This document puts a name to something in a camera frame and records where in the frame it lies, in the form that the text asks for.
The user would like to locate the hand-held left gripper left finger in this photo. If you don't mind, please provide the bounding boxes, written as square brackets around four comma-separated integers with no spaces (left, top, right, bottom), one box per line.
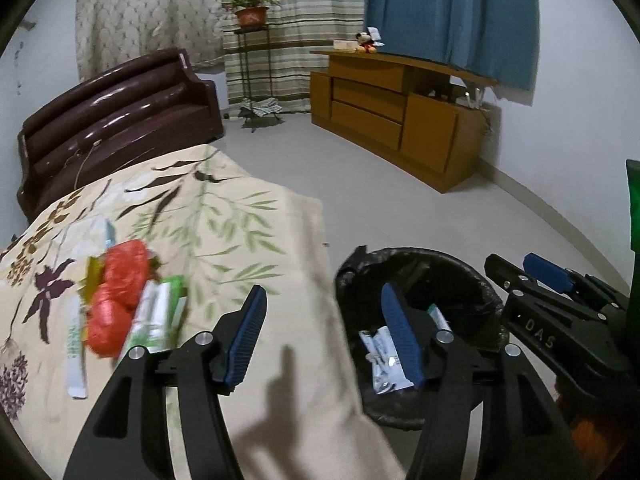
[62,284,268,480]

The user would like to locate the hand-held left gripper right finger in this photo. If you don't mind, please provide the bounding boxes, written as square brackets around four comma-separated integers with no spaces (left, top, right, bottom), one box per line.
[381,282,586,480]

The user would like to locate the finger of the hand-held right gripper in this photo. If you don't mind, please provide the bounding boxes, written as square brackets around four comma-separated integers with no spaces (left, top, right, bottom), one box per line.
[522,253,629,309]
[484,254,611,324]

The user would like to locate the white blue packet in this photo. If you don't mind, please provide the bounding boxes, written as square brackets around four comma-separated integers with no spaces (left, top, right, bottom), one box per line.
[359,327,416,396]

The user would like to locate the bin with black liner bag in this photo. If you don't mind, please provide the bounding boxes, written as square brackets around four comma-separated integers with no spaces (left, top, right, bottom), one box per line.
[334,246,506,431]

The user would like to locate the white tube teal cap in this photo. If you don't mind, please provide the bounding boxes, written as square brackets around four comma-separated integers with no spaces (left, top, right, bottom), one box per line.
[427,305,453,331]

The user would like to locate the green white toothpaste box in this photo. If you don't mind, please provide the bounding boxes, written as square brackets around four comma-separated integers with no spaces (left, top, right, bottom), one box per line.
[120,275,191,356]

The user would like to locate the red plastic bag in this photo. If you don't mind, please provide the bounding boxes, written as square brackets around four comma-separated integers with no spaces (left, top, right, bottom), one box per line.
[85,285,136,358]
[102,240,153,311]

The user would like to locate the yellow green wrapper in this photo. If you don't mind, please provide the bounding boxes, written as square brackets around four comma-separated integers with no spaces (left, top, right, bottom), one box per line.
[82,255,108,306]

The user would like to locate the slim white packet green print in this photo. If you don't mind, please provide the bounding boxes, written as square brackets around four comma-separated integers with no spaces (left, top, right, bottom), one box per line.
[65,295,88,401]

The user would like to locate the light blue sachet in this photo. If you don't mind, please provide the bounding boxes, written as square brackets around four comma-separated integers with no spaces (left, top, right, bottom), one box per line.
[72,217,118,253]

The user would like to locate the floral beige bedsheet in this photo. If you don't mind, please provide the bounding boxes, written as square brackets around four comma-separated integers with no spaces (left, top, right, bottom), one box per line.
[0,144,406,480]

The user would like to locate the wooden cabinet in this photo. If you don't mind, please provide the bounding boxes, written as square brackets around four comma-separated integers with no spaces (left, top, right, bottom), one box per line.
[309,49,499,193]

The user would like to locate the white router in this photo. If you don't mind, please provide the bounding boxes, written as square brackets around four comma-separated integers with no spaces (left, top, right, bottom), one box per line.
[462,87,488,111]

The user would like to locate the checkered cloth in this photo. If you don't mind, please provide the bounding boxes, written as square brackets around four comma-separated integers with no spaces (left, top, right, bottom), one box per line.
[235,100,281,118]

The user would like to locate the dark brown leather sofa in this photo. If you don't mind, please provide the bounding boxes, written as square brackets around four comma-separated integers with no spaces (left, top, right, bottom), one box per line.
[16,47,225,221]

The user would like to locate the blue curtain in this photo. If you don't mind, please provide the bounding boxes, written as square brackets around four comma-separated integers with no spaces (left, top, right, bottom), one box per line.
[362,0,541,93]

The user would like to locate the black metal plant stand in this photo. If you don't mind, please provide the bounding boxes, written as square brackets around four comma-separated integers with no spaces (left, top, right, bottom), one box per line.
[232,25,281,131]

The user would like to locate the potted plant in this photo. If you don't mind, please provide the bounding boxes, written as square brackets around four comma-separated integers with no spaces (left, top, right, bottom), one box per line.
[222,0,281,28]

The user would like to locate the striped curtain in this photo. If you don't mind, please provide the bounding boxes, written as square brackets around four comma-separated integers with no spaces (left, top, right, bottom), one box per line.
[220,0,368,113]

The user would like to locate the beige quilted curtain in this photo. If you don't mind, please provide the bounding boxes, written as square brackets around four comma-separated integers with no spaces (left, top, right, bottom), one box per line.
[75,0,228,78]

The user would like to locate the white cable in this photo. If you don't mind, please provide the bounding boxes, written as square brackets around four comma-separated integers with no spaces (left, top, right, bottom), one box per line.
[65,142,101,181]

